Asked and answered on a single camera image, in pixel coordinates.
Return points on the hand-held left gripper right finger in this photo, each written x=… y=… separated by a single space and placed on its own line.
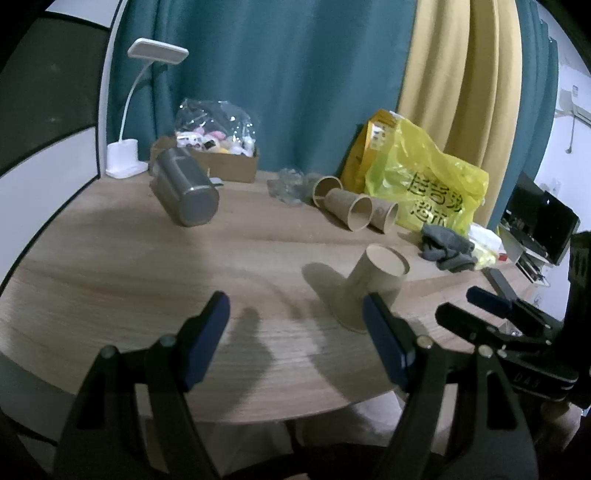
x=385 y=342

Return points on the crumpled clear plastic wrap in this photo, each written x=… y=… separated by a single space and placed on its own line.
x=288 y=187

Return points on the white air conditioner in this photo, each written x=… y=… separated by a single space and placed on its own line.
x=575 y=104

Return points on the black laptop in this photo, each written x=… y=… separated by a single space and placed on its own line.
x=540 y=217

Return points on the black flat bar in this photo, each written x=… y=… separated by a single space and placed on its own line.
x=502 y=284

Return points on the brown paper cup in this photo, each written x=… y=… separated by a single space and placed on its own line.
x=324 y=188
x=369 y=279
x=383 y=216
x=348 y=207

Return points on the stainless steel mug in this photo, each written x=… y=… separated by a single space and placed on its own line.
x=187 y=194

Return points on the clear bag of small toys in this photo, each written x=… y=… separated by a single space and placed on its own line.
x=217 y=124

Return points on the yellow plastic bag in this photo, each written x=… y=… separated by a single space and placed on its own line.
x=425 y=180

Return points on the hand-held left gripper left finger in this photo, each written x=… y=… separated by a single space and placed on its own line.
x=210 y=337

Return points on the yellow curtain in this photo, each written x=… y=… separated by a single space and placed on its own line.
x=461 y=92

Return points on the cardboard box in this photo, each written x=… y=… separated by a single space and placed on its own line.
x=231 y=167

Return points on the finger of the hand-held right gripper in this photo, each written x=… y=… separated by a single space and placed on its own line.
x=466 y=323
x=491 y=301

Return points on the teal curtain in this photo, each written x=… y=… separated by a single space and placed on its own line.
x=531 y=115
x=286 y=83

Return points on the white desk lamp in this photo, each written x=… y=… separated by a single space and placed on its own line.
x=122 y=159

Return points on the grey cloth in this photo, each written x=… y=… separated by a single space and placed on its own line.
x=445 y=244

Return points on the white tissue packet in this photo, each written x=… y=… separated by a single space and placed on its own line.
x=485 y=236

